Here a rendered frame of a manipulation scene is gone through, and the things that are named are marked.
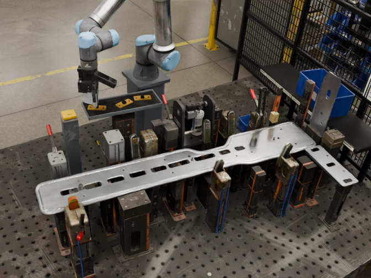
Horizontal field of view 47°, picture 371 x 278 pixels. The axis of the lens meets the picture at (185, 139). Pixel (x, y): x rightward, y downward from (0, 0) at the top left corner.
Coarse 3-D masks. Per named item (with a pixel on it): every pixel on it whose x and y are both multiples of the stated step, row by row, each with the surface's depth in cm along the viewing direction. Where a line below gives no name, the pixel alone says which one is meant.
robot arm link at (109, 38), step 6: (96, 30) 189; (102, 30) 189; (108, 30) 189; (114, 30) 190; (102, 36) 185; (108, 36) 186; (114, 36) 188; (102, 42) 184; (108, 42) 186; (114, 42) 189; (102, 48) 185; (108, 48) 189
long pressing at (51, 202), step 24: (240, 144) 215; (264, 144) 216; (312, 144) 219; (120, 168) 194; (144, 168) 195; (168, 168) 197; (192, 168) 198; (48, 192) 180; (96, 192) 182; (120, 192) 183
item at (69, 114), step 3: (63, 111) 199; (66, 111) 199; (69, 111) 199; (72, 111) 199; (63, 114) 197; (66, 114) 197; (69, 114) 197; (72, 114) 197; (75, 114) 198; (63, 117) 195; (66, 117) 195; (69, 117) 196; (72, 117) 196; (75, 117) 197
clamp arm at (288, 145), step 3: (288, 144) 198; (291, 144) 199; (285, 147) 199; (288, 147) 198; (291, 147) 199; (282, 150) 202; (285, 150) 199; (288, 150) 200; (282, 153) 202; (285, 153) 201; (288, 153) 203; (279, 156) 205; (285, 156) 204; (279, 159) 205
